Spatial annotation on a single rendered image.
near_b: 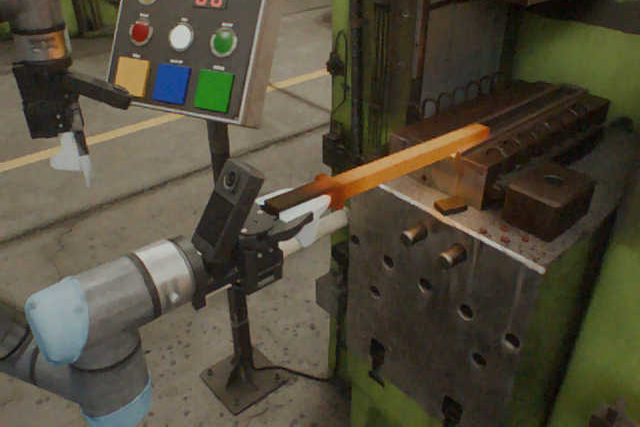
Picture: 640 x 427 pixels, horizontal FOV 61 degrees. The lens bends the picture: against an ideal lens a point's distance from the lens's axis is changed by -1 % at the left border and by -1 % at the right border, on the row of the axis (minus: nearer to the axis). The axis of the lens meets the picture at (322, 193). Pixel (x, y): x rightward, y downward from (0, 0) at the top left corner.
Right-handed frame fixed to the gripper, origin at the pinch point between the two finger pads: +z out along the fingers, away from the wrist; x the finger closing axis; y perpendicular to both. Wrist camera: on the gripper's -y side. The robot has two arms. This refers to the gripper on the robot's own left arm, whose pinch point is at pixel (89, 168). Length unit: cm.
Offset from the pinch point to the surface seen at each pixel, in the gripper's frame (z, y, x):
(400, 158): -9, -41, 34
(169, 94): -5.7, -17.9, -13.9
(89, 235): 93, 6, -125
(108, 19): 80, -49, -458
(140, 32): -15.5, -15.9, -25.6
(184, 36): -15.7, -23.0, -17.4
